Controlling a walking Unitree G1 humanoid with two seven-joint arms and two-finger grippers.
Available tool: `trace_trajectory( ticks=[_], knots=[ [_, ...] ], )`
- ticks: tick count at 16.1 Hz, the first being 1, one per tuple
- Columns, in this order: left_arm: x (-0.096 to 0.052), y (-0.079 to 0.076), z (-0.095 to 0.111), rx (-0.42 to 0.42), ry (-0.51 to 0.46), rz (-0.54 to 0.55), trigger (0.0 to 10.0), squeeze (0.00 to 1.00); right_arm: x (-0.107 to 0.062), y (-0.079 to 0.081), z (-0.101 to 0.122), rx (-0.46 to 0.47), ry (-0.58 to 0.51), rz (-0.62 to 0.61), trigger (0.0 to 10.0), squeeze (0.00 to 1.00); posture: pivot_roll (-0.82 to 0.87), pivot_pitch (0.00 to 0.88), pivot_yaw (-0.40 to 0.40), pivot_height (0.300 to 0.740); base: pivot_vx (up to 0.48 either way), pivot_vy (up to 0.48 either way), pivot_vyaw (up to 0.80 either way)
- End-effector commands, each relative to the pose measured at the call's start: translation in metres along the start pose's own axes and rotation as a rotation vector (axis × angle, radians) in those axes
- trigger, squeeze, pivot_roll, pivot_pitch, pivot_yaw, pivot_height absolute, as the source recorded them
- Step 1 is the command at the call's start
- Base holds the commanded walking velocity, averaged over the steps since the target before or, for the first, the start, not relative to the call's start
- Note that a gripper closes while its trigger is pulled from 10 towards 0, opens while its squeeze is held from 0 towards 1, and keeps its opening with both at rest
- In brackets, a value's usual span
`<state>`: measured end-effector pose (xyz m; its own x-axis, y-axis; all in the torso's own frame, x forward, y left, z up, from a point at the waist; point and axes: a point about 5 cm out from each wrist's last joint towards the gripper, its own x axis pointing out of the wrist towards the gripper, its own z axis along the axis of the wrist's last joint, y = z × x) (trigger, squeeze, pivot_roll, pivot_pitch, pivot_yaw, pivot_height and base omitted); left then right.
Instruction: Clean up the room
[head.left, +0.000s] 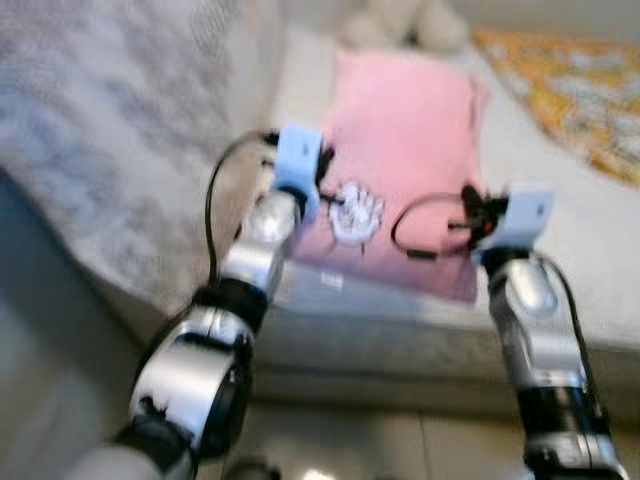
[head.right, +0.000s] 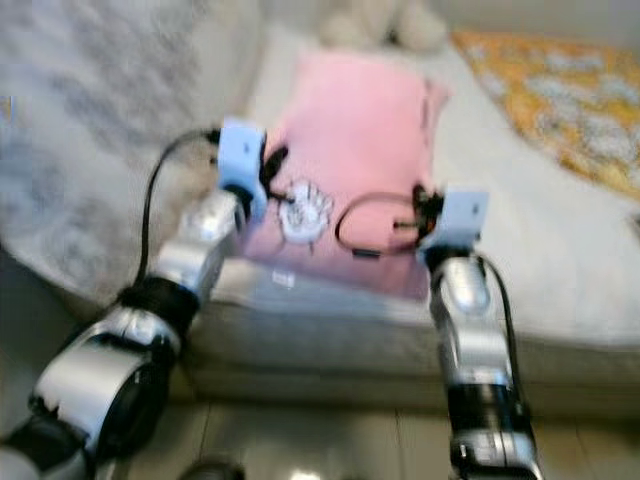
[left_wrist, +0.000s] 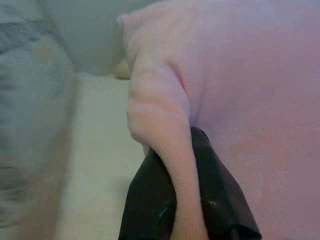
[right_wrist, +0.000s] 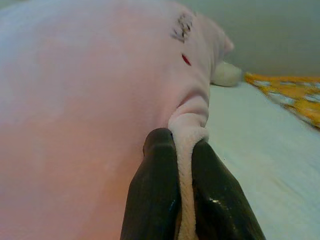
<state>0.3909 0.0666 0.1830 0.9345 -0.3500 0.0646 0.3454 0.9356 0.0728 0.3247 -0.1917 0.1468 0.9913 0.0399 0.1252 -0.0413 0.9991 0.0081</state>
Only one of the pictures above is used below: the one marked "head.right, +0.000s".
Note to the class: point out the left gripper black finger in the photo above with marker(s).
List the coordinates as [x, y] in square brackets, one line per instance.
[274, 164]

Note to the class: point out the white quilted mattress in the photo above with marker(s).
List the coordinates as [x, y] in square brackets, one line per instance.
[560, 270]

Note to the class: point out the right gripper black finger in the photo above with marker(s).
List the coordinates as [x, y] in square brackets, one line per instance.
[418, 196]

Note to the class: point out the pink pillow with cartoon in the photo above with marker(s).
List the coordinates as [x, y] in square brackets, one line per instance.
[360, 120]

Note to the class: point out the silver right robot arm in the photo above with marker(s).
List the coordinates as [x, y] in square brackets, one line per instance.
[465, 320]

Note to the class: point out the dark robot left leg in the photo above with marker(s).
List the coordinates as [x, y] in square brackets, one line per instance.
[212, 471]

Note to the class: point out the grey beige bed base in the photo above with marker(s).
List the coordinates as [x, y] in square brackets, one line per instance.
[310, 392]

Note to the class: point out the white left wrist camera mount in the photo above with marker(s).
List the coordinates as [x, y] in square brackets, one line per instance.
[240, 150]

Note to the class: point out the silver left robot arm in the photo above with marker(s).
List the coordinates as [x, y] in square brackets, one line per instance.
[210, 250]

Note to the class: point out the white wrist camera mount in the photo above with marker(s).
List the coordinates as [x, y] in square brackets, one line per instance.
[240, 150]
[463, 215]

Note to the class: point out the yellow cartoon print blanket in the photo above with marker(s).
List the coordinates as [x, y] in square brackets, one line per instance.
[550, 100]

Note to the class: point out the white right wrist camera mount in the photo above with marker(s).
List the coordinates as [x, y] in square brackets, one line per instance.
[463, 215]

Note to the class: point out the cream plush toy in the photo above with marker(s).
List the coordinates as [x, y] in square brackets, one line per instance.
[380, 20]

